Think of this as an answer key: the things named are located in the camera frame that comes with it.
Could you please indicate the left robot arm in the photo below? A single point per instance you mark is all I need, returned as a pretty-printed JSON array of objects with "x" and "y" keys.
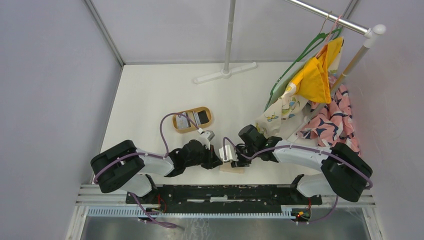
[{"x": 126, "y": 167}]

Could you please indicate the cards in holder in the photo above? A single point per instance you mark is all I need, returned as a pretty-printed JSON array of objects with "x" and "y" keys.
[{"x": 192, "y": 118}]

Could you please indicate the wooden rack pole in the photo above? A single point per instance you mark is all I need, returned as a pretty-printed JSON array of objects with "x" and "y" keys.
[{"x": 353, "y": 63}]

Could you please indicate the tan oval card holder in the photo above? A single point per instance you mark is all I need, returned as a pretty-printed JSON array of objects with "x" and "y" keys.
[{"x": 194, "y": 128}]

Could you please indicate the pink patterned garment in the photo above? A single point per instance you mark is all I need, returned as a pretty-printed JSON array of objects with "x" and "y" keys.
[{"x": 333, "y": 124}]

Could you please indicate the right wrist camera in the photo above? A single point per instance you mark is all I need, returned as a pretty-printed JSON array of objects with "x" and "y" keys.
[{"x": 227, "y": 154}]

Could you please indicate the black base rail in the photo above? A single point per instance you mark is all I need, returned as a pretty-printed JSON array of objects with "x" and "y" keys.
[{"x": 227, "y": 199}]

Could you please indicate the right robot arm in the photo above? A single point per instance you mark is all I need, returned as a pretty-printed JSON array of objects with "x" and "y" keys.
[{"x": 341, "y": 171}]

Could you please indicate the wooden card tray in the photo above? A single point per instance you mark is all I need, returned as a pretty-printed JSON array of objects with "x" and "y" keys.
[{"x": 226, "y": 167}]

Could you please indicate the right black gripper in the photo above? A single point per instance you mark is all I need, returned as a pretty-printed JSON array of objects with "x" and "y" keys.
[{"x": 240, "y": 163}]

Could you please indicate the white clothes rack stand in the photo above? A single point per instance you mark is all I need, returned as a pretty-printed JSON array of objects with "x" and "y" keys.
[{"x": 226, "y": 72}]

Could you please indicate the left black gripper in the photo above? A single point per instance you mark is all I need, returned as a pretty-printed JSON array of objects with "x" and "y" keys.
[{"x": 213, "y": 160}]

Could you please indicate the white printed garment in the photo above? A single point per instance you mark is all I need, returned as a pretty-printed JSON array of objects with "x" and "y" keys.
[{"x": 285, "y": 104}]

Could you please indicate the pink clothes hanger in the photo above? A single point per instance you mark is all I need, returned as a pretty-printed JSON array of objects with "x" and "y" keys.
[{"x": 333, "y": 30}]

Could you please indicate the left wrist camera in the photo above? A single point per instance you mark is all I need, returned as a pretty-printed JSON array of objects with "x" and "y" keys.
[{"x": 205, "y": 135}]

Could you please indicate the metal hanging rod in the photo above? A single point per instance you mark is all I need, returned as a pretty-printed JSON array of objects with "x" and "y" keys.
[{"x": 367, "y": 32}]

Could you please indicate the yellow garment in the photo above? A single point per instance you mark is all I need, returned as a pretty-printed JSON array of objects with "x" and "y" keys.
[{"x": 311, "y": 82}]

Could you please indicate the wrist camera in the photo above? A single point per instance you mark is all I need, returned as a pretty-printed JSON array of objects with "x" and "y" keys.
[
  {"x": 227, "y": 154},
  {"x": 205, "y": 135}
]

